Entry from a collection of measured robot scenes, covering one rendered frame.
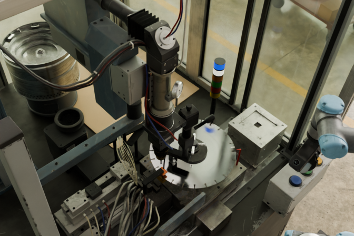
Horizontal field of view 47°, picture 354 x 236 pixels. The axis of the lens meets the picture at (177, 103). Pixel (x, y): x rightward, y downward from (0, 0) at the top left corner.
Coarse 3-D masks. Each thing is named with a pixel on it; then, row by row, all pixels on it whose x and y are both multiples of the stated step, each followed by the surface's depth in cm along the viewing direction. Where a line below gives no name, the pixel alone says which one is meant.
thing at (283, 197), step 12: (324, 156) 163; (288, 168) 158; (324, 168) 160; (276, 180) 154; (288, 180) 154; (312, 180) 156; (276, 192) 155; (288, 192) 151; (300, 192) 152; (276, 204) 159; (288, 204) 153
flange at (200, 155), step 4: (196, 140) 158; (200, 140) 158; (180, 148) 155; (196, 148) 153; (200, 148) 155; (204, 148) 155; (188, 152) 154; (196, 152) 153; (200, 152) 154; (204, 152) 154; (192, 156) 152; (196, 156) 152; (200, 156) 153; (204, 156) 153; (192, 160) 151; (196, 160) 152; (200, 160) 152
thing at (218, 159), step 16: (192, 128) 163; (208, 128) 164; (176, 144) 157; (208, 144) 158; (224, 144) 158; (208, 160) 153; (224, 160) 153; (176, 176) 147; (192, 176) 148; (208, 176) 148; (224, 176) 148
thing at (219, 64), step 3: (219, 57) 162; (216, 60) 161; (219, 60) 161; (222, 60) 161; (216, 63) 160; (219, 63) 160; (222, 63) 160; (213, 66) 163; (216, 66) 161; (219, 66) 160; (222, 66) 160; (216, 69) 161; (219, 69) 161; (222, 69) 161
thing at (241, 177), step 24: (168, 120) 122; (168, 144) 130; (144, 168) 163; (240, 168) 163; (264, 168) 175; (168, 192) 150; (216, 192) 155; (240, 192) 166; (168, 216) 158; (192, 216) 151; (216, 216) 151
